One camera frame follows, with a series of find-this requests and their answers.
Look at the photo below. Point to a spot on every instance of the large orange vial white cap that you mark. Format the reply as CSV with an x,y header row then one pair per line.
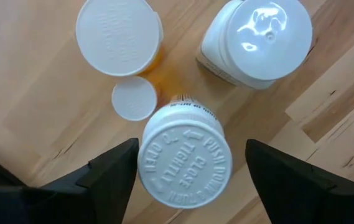
x,y
117,37

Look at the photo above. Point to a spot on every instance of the white bottle embossed push-down cap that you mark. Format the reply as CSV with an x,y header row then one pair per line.
x,y
184,165

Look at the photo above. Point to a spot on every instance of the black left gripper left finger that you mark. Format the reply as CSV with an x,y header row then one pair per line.
x,y
111,186

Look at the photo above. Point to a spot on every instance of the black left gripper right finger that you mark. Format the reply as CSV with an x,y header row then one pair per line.
x,y
282,186

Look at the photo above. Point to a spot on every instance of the small vial white cap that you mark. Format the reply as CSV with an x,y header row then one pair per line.
x,y
134,98

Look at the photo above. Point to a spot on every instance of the large white bottle smooth cap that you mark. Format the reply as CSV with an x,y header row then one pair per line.
x,y
267,40

